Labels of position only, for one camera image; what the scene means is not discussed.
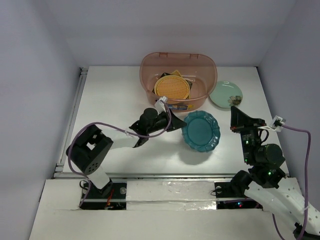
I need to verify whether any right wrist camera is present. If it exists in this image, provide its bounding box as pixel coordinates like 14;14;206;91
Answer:
258;115;286;132

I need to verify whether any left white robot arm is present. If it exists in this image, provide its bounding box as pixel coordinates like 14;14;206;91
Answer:
65;108;187;198

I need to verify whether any yellow round plate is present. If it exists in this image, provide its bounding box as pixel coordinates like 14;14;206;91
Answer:
153;75;191;100

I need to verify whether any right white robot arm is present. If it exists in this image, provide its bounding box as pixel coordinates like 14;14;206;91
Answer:
230;106;320;240

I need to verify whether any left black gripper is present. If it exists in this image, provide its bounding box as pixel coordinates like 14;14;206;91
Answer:
146;108;186;134

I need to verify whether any white foam front board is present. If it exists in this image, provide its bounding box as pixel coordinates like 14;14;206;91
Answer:
28;176;318;240

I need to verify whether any black square floral plate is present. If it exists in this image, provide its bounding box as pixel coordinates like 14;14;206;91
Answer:
151;71;196;100

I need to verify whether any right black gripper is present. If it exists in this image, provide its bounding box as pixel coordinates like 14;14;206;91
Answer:
229;105;266;163

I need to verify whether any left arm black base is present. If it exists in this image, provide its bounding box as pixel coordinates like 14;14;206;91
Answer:
79;182;127;210

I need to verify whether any aluminium table rail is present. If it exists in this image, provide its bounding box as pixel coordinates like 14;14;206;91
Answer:
52;67;89;179

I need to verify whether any pink translucent plastic bin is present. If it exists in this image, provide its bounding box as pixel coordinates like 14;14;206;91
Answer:
139;52;218;112

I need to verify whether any fan-shaped woven plate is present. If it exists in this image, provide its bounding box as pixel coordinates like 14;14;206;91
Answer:
171;69;193;99

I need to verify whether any teal scalloped plate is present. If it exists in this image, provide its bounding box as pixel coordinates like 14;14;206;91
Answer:
182;110;221;153

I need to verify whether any light green floral plate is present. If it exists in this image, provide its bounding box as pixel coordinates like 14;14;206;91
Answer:
209;81;243;109

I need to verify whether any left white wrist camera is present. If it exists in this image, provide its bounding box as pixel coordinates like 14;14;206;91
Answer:
154;96;168;113

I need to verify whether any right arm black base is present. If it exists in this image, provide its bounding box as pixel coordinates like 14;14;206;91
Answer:
210;182;253;201

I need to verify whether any round woven basket plate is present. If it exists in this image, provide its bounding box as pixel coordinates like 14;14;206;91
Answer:
156;76;190;99

